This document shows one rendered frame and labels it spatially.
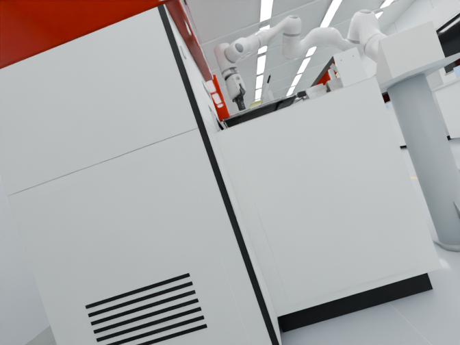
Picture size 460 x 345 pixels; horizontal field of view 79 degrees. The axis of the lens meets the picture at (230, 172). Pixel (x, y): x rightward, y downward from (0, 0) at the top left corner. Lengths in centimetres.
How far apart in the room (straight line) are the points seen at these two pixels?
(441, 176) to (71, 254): 152
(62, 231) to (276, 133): 80
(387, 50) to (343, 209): 76
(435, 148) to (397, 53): 46
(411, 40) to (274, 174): 88
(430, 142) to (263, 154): 80
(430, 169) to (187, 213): 113
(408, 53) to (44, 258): 164
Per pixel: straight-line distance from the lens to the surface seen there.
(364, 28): 181
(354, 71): 125
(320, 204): 110
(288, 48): 175
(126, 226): 97
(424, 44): 160
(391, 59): 152
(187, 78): 93
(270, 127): 108
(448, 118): 543
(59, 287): 113
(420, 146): 156
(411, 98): 154
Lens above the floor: 65
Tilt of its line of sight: level
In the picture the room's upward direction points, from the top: 19 degrees counter-clockwise
